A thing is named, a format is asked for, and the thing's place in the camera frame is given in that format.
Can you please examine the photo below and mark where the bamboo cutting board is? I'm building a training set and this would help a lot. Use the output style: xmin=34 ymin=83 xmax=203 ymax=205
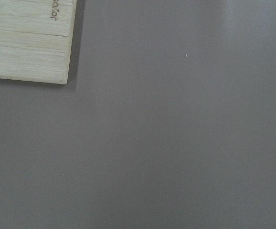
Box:
xmin=0 ymin=0 xmax=77 ymax=84

